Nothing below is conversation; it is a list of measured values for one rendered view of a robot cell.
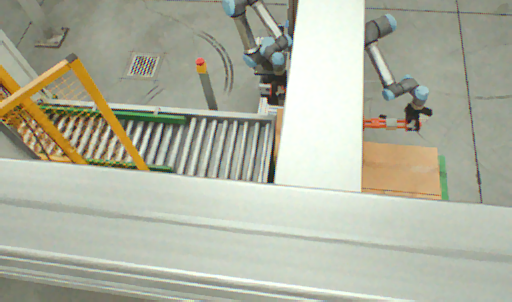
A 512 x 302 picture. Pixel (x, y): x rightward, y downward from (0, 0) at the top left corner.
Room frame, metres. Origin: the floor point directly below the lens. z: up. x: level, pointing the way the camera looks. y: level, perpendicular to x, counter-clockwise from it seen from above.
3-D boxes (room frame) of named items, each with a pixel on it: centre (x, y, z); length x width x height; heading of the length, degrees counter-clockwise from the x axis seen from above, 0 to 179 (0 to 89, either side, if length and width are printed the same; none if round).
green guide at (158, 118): (2.33, 1.29, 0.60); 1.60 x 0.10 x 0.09; 74
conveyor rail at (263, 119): (2.28, 0.93, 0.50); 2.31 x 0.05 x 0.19; 74
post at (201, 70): (2.28, 0.31, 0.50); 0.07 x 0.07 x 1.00; 74
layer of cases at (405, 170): (1.16, -0.66, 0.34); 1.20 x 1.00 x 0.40; 74
